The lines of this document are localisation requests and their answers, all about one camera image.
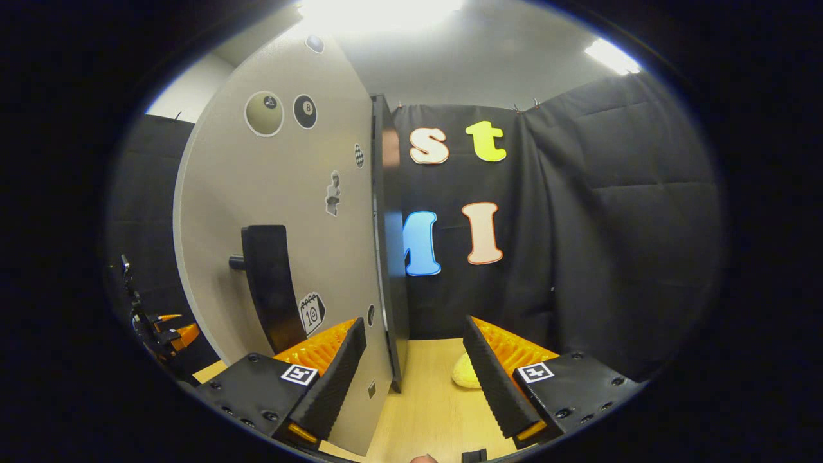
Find yellow round bun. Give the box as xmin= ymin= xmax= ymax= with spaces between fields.
xmin=451 ymin=352 xmax=483 ymax=390

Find black backdrop cloth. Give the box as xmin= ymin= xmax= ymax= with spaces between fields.
xmin=106 ymin=71 xmax=724 ymax=385

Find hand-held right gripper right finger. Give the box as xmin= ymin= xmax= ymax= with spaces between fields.
xmin=463 ymin=315 xmax=647 ymax=449

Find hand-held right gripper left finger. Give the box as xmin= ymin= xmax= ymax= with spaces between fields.
xmin=196 ymin=316 xmax=367 ymax=451

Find black door handle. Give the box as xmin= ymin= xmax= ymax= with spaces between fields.
xmin=228 ymin=225 xmax=308 ymax=354

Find narrow ceiling light panel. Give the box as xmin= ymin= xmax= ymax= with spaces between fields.
xmin=584 ymin=37 xmax=642 ymax=76

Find large ceiling light panel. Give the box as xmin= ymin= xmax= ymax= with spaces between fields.
xmin=299 ymin=0 xmax=464 ymax=33

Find grey cabinet door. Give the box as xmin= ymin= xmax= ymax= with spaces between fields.
xmin=172 ymin=33 xmax=394 ymax=457

